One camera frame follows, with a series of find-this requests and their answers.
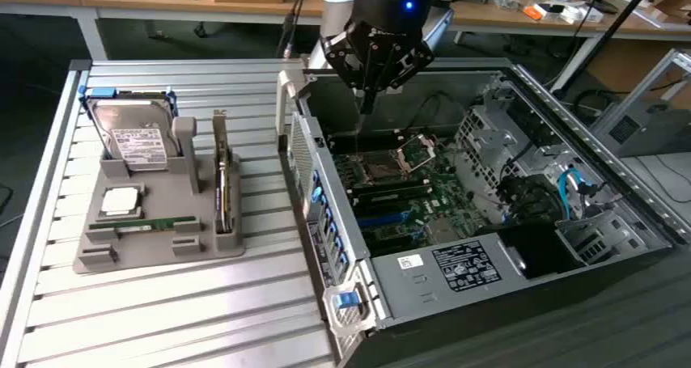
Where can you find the orange and white device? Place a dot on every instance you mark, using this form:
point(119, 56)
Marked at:
point(539, 11)

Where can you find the black slanted stand pole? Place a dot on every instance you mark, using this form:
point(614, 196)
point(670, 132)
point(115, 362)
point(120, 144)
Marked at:
point(611, 32)

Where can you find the blue expansion card retainer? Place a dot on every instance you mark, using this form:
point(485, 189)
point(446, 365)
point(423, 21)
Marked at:
point(330, 222)

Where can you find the metal socket cover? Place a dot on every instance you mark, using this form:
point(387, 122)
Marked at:
point(415, 151)

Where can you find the large metal disk bay cage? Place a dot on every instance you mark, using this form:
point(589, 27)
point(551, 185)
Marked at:
point(486, 137)

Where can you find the black plastic shroud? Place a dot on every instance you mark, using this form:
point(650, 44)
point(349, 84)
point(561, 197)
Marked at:
point(534, 250)

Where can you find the thin metal locking lever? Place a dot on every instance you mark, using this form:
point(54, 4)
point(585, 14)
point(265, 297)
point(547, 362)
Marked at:
point(358, 137)

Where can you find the blue case latch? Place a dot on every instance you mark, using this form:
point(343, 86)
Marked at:
point(346, 300)

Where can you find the CPU socket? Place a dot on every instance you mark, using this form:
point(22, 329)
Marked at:
point(381, 167)

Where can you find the small metal disk bay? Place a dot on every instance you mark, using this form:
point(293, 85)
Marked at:
point(594, 238)

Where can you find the open black PC case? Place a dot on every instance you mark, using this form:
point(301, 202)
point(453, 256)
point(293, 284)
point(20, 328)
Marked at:
point(539, 335)

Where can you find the green RAM stick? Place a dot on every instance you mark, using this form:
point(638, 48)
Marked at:
point(151, 223)

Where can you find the grey plastic parts rack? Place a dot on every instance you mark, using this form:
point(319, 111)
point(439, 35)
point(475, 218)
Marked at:
point(162, 200)

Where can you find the grey metal computer box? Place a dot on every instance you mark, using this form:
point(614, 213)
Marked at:
point(647, 133)

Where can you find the grey power supply with label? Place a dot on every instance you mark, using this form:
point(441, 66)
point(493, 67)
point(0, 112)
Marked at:
point(410, 287)

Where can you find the aluminium profile frame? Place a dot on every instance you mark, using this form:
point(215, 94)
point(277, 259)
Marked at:
point(655, 73)

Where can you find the green motherboard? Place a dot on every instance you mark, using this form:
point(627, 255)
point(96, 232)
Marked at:
point(449, 206)

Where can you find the small folded cardboard box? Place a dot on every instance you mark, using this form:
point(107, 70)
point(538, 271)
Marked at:
point(678, 0)

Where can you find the cluttered wooden desk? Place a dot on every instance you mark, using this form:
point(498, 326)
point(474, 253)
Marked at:
point(642, 30)

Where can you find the grey chipset heatsink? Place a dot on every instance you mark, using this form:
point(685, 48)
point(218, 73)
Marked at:
point(446, 228)

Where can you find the blue expansion slot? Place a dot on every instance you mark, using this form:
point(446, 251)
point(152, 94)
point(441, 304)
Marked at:
point(383, 219)

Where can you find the hard disk in blue caddy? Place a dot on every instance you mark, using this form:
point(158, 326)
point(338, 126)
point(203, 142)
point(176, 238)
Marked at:
point(135, 141)

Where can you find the graphics card with metal bracket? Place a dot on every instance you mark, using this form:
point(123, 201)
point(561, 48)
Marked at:
point(222, 182)

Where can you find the silver CPU chip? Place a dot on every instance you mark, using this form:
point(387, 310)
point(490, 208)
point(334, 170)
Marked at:
point(122, 201)

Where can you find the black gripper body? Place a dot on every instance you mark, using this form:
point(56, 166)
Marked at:
point(389, 4)

